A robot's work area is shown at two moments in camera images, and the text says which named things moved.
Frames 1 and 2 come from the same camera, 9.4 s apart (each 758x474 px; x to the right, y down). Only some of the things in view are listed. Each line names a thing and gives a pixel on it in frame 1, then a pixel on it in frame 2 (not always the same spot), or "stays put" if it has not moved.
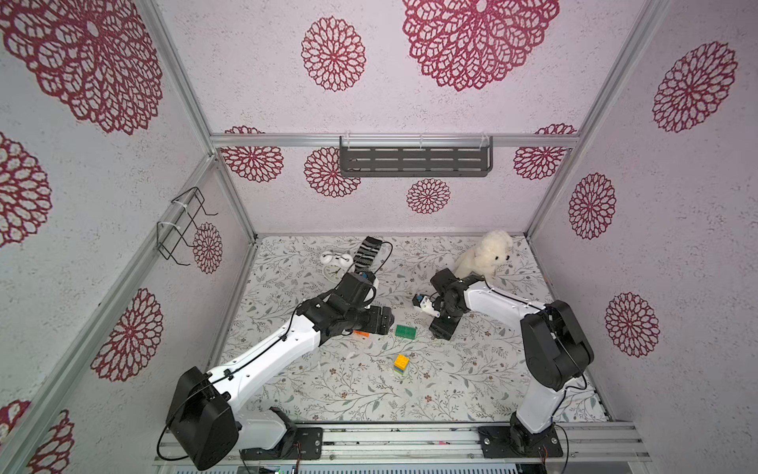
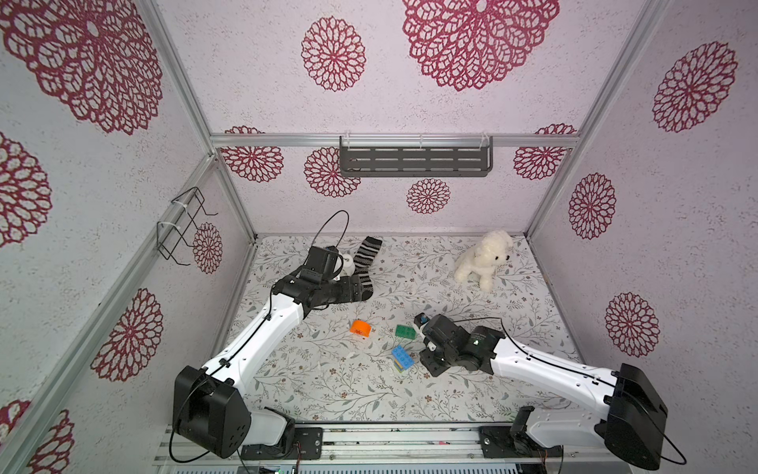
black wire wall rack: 169,235 stays put
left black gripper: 374,326 → 350,290
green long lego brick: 406,332 stays put
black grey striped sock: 366,254 stays put
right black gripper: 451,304 → 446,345
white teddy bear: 493,251 stays put
